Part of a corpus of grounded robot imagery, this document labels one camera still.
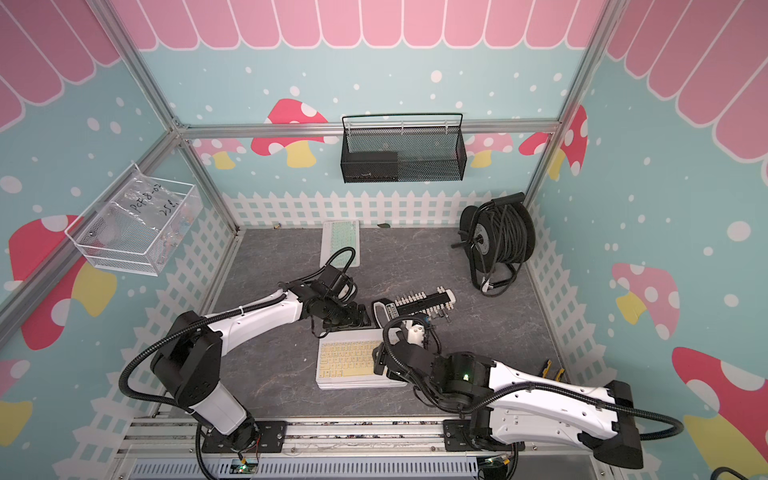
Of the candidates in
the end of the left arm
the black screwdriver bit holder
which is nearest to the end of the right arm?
the end of the left arm

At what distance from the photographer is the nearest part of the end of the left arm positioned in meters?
0.65

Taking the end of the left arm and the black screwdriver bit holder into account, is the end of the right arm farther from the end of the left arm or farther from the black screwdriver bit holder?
the black screwdriver bit holder
